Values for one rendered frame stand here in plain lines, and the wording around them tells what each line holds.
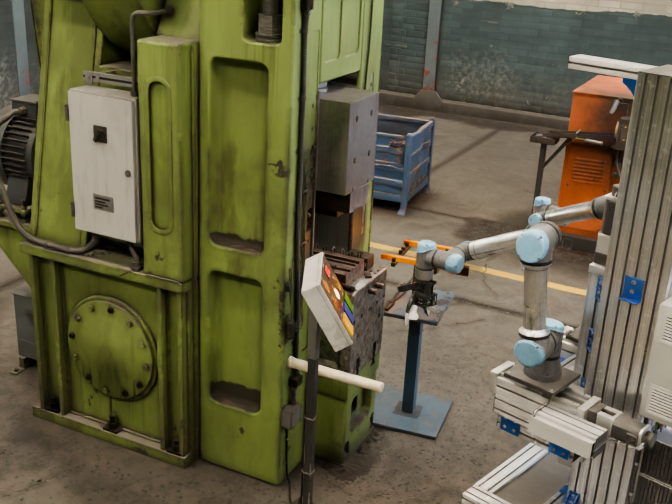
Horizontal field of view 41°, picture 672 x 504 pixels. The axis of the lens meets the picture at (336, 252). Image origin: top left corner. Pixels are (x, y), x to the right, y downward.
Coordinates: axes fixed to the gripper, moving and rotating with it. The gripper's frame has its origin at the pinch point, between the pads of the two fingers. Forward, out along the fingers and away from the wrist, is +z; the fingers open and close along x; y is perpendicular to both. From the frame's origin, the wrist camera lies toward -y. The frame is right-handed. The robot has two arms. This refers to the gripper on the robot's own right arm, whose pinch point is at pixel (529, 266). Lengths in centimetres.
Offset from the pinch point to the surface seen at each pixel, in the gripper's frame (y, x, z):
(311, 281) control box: -18, -135, -25
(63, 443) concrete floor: -146, -170, 93
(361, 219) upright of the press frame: -71, -44, -15
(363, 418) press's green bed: -45, -64, 78
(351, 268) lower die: -47, -78, -6
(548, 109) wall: -348, 636, 69
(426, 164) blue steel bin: -277, 291, 63
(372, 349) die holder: -45, -60, 41
